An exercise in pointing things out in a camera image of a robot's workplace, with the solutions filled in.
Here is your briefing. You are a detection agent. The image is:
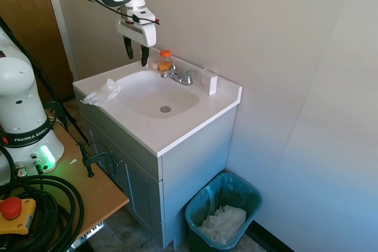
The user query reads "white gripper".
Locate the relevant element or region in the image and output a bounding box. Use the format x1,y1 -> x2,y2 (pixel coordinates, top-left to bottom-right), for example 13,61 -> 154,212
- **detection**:
116,19 -> 157,68

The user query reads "blue lined trash bin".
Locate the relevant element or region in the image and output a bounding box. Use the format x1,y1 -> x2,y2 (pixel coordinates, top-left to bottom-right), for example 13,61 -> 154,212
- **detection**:
185,172 -> 263,248

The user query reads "crumpled white tissue pile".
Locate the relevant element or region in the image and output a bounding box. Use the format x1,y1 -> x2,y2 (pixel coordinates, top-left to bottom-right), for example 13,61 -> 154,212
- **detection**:
200,204 -> 247,246

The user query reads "dark green trash bin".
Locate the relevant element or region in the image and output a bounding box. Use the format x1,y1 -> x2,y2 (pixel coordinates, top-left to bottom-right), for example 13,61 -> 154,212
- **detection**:
184,172 -> 263,250

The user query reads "orange lidded bottle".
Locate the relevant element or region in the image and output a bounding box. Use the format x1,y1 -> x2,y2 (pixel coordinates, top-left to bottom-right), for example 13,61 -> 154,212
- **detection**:
158,50 -> 173,73

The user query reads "chrome faucet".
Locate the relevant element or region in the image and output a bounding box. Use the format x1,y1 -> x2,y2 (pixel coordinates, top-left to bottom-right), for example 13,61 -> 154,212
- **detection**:
161,62 -> 200,86

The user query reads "white sink countertop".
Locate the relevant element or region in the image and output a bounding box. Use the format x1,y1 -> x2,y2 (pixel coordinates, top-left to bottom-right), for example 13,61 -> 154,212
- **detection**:
72,50 -> 243,158

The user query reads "brown wooden door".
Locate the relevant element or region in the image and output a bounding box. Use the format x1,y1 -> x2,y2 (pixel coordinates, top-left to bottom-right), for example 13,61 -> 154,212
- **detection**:
0,0 -> 75,103

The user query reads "black metal clamp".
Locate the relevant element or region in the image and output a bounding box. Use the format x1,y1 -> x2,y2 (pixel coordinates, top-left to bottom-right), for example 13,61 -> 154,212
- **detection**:
76,141 -> 115,179

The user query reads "grey vanity cabinet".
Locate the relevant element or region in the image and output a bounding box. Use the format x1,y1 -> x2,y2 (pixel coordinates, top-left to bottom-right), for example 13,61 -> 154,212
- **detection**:
73,89 -> 237,250

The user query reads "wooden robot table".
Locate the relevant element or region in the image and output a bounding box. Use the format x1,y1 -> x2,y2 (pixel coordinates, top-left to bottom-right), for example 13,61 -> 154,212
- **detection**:
0,121 -> 131,252

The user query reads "yellow emergency stop box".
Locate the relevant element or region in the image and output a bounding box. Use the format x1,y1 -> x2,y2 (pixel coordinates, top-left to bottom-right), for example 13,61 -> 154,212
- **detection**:
0,197 -> 37,235

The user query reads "black baseboard strip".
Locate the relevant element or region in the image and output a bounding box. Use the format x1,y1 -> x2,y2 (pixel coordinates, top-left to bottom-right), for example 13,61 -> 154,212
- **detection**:
244,219 -> 296,252

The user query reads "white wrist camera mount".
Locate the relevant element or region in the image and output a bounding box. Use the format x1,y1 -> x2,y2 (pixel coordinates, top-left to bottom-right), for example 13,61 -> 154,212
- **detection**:
120,6 -> 157,25

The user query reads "coiled black cable bundle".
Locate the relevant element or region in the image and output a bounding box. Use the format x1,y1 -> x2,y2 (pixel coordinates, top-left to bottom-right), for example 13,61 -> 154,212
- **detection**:
0,145 -> 86,252

